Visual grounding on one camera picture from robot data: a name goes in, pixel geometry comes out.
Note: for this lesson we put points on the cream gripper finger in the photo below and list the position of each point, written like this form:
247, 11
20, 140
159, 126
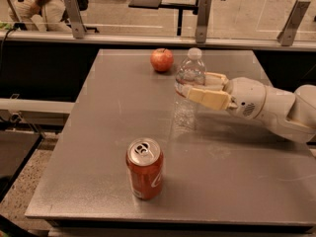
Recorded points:
215, 100
215, 81

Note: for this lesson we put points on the left metal bracket post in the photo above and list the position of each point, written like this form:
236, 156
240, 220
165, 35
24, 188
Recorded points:
72, 8

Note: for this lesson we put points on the right metal bracket post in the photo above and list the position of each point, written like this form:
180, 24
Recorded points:
287, 35

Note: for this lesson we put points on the black side table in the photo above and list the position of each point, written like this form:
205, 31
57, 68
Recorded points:
16, 148

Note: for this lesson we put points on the grey metal rail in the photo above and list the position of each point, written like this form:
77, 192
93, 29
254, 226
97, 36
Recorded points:
255, 44

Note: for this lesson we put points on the clear plastic water bottle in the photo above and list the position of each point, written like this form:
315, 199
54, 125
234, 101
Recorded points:
189, 72

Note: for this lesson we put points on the red soda can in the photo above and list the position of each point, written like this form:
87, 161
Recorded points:
144, 160

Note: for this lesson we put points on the middle metal bracket post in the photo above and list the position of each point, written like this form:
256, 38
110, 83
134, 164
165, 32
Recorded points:
202, 20

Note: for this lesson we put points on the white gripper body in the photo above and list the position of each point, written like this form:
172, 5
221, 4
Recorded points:
245, 95

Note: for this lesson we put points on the metal bracket post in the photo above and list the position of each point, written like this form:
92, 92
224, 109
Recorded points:
202, 20
287, 35
72, 8

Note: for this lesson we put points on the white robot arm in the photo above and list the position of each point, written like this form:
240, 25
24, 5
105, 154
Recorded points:
291, 115

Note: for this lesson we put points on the seated person in beige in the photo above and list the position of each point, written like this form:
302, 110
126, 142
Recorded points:
51, 11

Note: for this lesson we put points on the red apple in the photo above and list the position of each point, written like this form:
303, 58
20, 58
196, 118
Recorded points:
162, 59

